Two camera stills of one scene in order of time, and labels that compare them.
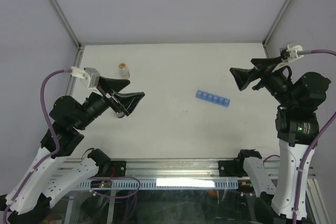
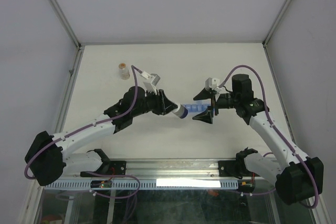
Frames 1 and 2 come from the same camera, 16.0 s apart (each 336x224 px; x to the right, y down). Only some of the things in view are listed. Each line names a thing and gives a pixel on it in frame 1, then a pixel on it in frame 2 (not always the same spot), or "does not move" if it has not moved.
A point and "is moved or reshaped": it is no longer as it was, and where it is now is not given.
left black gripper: (127, 102) → (164, 105)
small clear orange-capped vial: (124, 72) does not move
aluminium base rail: (188, 168) does not move
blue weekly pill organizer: (213, 98) is moved or reshaped
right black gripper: (244, 76) → (206, 116)
